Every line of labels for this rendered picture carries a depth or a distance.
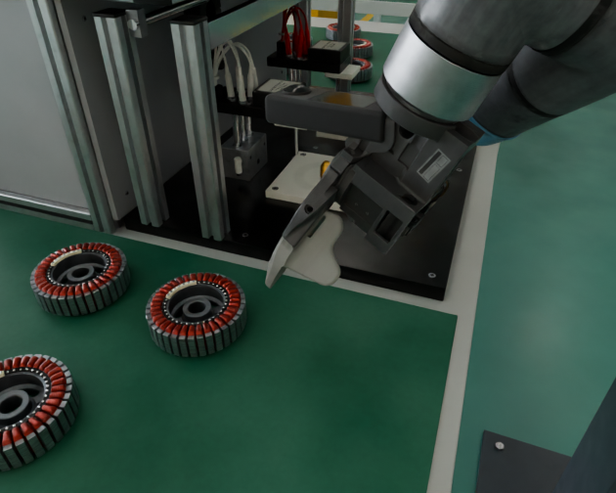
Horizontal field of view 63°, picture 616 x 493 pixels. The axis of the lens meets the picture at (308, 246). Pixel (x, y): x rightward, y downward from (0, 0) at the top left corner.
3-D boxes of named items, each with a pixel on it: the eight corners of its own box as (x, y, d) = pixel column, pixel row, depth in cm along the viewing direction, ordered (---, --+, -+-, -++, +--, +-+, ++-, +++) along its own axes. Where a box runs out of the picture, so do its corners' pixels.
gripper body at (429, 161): (378, 262, 42) (461, 153, 34) (302, 198, 44) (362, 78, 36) (418, 224, 48) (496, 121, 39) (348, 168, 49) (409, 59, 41)
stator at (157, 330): (266, 324, 60) (265, 300, 58) (186, 377, 54) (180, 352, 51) (210, 280, 66) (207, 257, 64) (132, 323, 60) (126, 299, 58)
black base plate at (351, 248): (483, 115, 112) (485, 106, 110) (443, 301, 63) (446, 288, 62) (285, 91, 125) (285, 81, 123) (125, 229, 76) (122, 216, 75)
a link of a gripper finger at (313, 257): (296, 325, 43) (368, 240, 41) (246, 279, 44) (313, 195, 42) (306, 320, 46) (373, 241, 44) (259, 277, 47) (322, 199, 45)
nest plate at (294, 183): (381, 170, 87) (381, 163, 86) (358, 214, 75) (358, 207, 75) (299, 156, 91) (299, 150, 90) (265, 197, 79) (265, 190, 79)
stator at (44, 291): (149, 285, 65) (143, 262, 63) (66, 333, 59) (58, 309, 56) (101, 250, 71) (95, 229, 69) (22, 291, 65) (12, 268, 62)
